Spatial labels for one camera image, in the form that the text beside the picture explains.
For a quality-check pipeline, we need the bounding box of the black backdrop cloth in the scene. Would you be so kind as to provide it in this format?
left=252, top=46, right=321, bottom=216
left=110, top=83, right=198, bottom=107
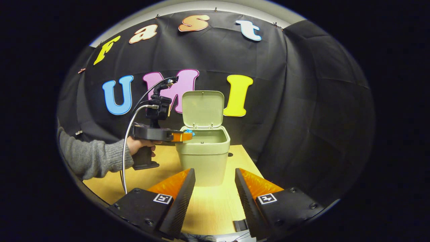
left=57, top=9, right=375, bottom=202

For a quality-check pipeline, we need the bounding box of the wooden desktop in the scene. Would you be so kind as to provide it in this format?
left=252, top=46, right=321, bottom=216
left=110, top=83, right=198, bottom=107
left=82, top=145, right=264, bottom=242

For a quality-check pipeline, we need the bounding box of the white left gripper cable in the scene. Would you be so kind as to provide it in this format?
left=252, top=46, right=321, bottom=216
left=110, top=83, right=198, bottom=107
left=121, top=104, right=158, bottom=195

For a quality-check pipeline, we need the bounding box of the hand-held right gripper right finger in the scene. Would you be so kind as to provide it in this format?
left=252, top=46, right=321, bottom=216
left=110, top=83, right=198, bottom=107
left=234, top=168, right=325, bottom=241

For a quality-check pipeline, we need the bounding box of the green desktop garbage bin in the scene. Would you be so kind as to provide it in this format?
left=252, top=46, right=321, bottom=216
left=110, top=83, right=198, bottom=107
left=175, top=90, right=231, bottom=187

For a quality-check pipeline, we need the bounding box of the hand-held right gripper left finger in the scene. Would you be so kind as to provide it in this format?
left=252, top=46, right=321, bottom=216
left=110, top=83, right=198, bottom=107
left=107, top=168, right=196, bottom=240

